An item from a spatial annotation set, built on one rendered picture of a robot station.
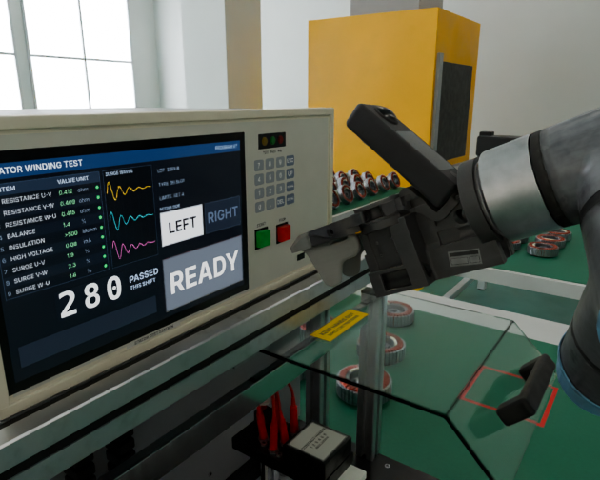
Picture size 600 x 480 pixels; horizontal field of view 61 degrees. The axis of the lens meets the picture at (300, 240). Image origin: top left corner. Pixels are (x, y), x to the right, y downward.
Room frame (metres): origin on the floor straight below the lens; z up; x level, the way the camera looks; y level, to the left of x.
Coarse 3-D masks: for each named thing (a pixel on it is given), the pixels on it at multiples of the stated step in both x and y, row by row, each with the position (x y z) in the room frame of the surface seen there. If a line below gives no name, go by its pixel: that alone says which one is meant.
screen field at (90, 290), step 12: (108, 276) 0.38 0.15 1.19; (120, 276) 0.39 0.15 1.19; (72, 288) 0.36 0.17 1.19; (84, 288) 0.36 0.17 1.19; (96, 288) 0.37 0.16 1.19; (108, 288) 0.38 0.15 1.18; (120, 288) 0.39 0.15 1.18; (60, 300) 0.35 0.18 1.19; (72, 300) 0.36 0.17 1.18; (84, 300) 0.36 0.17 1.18; (96, 300) 0.37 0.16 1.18; (108, 300) 0.38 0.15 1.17; (120, 300) 0.39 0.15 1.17; (60, 312) 0.35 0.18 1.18; (72, 312) 0.36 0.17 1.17; (84, 312) 0.36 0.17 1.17
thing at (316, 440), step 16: (240, 432) 0.59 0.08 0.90; (256, 432) 0.59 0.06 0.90; (288, 432) 0.59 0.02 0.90; (304, 432) 0.56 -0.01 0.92; (320, 432) 0.56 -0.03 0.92; (336, 432) 0.56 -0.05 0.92; (240, 448) 0.57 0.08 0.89; (256, 448) 0.56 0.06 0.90; (288, 448) 0.53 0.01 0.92; (304, 448) 0.53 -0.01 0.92; (320, 448) 0.53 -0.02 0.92; (336, 448) 0.53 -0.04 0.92; (272, 464) 0.54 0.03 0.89; (288, 464) 0.53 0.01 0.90; (304, 464) 0.51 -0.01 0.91; (320, 464) 0.50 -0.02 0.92; (336, 464) 0.52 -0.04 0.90
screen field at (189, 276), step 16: (224, 240) 0.49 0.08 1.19; (240, 240) 0.51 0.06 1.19; (176, 256) 0.44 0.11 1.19; (192, 256) 0.46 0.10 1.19; (208, 256) 0.47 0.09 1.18; (224, 256) 0.49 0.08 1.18; (240, 256) 0.51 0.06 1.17; (176, 272) 0.44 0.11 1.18; (192, 272) 0.46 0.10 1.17; (208, 272) 0.47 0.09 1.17; (224, 272) 0.49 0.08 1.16; (240, 272) 0.51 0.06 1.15; (176, 288) 0.44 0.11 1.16; (192, 288) 0.45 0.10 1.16; (208, 288) 0.47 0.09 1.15; (176, 304) 0.44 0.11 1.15
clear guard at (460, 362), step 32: (320, 320) 0.58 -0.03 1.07; (384, 320) 0.58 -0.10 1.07; (416, 320) 0.58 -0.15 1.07; (448, 320) 0.58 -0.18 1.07; (480, 320) 0.58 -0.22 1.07; (512, 320) 0.58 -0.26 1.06; (288, 352) 0.50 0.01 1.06; (320, 352) 0.50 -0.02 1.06; (352, 352) 0.50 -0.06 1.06; (384, 352) 0.50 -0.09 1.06; (416, 352) 0.50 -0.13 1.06; (448, 352) 0.50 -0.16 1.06; (480, 352) 0.50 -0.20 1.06; (512, 352) 0.52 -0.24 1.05; (352, 384) 0.44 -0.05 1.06; (384, 384) 0.43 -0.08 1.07; (416, 384) 0.43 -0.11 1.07; (448, 384) 0.43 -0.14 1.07; (480, 384) 0.44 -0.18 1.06; (512, 384) 0.48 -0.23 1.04; (448, 416) 0.38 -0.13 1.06; (480, 416) 0.41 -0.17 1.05; (480, 448) 0.38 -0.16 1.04; (512, 448) 0.40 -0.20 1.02
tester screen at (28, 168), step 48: (0, 192) 0.32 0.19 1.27; (48, 192) 0.35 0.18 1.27; (96, 192) 0.38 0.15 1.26; (144, 192) 0.42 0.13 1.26; (192, 192) 0.46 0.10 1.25; (240, 192) 0.51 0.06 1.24; (0, 240) 0.32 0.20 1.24; (48, 240) 0.35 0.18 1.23; (96, 240) 0.38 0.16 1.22; (144, 240) 0.41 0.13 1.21; (192, 240) 0.46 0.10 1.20; (0, 288) 0.32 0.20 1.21; (48, 288) 0.34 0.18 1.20; (144, 288) 0.41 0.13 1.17
